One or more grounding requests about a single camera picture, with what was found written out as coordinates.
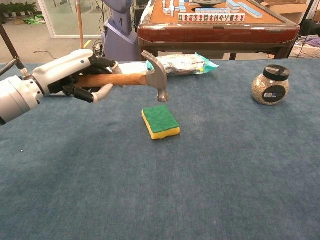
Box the wooden handle claw hammer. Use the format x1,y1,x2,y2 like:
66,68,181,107
73,49,171,103

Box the blue-backed mahjong tile row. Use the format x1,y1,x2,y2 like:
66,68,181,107
226,0,241,11
238,1,264,19
194,7,232,14

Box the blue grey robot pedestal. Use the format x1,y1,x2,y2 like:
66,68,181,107
102,0,141,62

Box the mahjong tiles showing faces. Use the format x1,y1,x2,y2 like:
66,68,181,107
177,12,247,23

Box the black tripod stand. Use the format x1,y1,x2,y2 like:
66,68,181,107
287,0,316,60

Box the blue table mat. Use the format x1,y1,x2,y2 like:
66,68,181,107
0,57,320,240

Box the white glass door frame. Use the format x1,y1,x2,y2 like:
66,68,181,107
37,0,106,39

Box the white folded cloth pouch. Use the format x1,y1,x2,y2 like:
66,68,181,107
117,61,151,75

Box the wooden stick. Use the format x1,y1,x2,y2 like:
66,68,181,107
76,0,85,50

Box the white plastic basket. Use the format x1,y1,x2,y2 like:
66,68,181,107
289,37,320,60

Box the glass jar black lid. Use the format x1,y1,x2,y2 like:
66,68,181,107
251,64,292,106

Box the teal plastic snack package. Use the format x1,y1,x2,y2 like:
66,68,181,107
145,51,220,77

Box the brown mahjong table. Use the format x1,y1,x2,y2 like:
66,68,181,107
137,0,301,61

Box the green yellow scouring sponge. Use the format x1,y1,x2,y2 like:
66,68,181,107
141,104,181,141

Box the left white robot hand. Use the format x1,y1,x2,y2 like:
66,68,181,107
31,48,120,104

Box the potted green plants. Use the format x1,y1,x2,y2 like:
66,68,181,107
0,1,38,18

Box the black metal stand leg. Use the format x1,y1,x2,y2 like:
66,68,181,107
0,22,27,76

